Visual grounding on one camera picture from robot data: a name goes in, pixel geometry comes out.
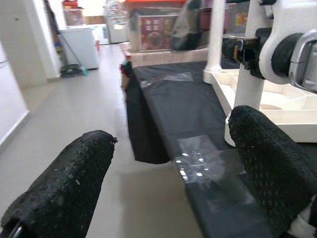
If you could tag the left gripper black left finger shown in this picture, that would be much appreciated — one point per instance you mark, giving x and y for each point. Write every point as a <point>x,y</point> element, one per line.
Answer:
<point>64,188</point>

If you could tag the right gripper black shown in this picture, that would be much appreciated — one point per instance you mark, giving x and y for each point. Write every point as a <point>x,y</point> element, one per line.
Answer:
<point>253,59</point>

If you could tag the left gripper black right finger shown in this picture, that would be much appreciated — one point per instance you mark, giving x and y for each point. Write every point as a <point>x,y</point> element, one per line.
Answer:
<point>272,168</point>

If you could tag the white plastic table leg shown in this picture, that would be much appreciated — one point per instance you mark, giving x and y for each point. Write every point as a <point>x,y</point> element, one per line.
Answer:
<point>247,91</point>
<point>215,32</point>

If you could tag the white plastic children table top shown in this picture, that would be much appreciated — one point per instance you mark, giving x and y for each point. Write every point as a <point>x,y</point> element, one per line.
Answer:
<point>292,116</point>

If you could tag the clear plastic storage box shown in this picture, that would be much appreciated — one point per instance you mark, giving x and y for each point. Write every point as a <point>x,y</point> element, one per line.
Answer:
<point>235,22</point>

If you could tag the clear tape cross patch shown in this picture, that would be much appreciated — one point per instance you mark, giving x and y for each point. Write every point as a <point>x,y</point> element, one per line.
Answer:
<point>205,161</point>

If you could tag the beige cloth covered bench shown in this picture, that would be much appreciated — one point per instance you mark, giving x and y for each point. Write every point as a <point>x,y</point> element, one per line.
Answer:
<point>161,55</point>

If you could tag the black table cloth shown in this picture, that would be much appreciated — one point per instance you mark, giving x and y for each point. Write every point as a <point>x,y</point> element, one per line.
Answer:
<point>185,111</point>

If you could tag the red printed box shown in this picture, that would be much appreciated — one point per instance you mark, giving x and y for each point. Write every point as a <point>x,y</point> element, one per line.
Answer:
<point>154,32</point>

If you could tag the mop with teal head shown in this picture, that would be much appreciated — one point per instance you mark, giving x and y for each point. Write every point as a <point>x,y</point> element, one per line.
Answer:
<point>74,57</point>

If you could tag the white chest freezer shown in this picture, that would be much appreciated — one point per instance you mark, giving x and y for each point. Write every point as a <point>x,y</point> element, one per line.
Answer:
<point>81,47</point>

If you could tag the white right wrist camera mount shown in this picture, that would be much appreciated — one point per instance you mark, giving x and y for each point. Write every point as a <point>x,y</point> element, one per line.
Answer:
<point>284,15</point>

